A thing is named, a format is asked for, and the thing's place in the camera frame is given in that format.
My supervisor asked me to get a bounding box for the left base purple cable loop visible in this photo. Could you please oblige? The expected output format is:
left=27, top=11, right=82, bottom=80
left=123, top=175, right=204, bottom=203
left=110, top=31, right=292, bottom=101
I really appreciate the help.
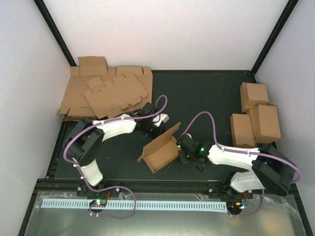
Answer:
left=88, top=185, right=138, bottom=219

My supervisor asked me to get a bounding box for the stack of flat cardboard blanks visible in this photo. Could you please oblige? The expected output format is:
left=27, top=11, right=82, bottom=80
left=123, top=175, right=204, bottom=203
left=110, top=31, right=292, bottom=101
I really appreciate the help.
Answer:
left=58, top=56, right=153, bottom=120

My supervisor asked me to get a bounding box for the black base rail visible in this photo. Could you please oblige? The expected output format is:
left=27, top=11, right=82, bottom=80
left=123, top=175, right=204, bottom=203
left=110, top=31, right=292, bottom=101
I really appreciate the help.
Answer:
left=34, top=178, right=296, bottom=200

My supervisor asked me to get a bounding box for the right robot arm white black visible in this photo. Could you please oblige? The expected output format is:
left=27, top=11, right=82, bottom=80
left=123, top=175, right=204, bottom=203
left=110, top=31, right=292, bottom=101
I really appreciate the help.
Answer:
left=176, top=134, right=297, bottom=198

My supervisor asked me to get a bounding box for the left black frame post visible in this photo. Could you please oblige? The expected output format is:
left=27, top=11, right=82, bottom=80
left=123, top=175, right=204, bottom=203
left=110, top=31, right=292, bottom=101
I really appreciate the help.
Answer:
left=33, top=0, right=77, bottom=66

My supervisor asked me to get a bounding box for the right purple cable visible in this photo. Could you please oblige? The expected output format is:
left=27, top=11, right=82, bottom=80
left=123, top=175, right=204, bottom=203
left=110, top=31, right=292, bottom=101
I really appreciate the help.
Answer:
left=184, top=112, right=303, bottom=184

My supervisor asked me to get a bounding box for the right controller board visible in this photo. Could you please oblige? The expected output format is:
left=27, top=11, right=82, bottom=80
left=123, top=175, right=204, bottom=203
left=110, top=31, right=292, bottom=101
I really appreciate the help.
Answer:
left=226, top=201, right=252, bottom=210

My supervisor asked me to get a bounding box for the right black frame post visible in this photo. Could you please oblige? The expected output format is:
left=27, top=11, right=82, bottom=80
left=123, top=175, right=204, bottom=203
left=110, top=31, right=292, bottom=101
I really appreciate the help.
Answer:
left=251, top=0, right=299, bottom=76

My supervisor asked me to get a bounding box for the folded cardboard box small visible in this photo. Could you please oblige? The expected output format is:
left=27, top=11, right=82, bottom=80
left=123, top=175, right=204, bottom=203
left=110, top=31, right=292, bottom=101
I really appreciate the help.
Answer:
left=230, top=114, right=256, bottom=148

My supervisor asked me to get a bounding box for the left controller board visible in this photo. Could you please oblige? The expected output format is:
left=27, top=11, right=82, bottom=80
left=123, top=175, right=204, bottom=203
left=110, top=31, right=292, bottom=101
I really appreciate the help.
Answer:
left=89, top=199, right=107, bottom=207

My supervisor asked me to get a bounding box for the black frame post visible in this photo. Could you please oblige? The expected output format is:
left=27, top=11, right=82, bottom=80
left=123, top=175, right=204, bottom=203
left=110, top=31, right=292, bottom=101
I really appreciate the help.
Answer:
left=33, top=0, right=77, bottom=66
left=251, top=0, right=299, bottom=76

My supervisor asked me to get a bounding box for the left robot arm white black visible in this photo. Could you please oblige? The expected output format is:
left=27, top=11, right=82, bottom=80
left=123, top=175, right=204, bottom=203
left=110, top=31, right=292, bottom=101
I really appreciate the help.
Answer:
left=63, top=103, right=169, bottom=196

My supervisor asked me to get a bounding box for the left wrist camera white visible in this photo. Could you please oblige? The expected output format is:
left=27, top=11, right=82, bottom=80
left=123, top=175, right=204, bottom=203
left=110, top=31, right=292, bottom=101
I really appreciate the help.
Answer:
left=153, top=114, right=169, bottom=127

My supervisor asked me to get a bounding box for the controller board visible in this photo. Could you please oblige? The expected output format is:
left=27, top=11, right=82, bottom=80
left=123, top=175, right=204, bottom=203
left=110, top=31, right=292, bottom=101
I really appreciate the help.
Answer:
left=226, top=201, right=252, bottom=210
left=89, top=199, right=107, bottom=207

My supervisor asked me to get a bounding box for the white slotted cable duct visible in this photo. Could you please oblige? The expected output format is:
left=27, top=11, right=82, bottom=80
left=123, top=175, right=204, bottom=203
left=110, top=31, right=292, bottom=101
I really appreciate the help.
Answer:
left=41, top=199, right=227, bottom=213

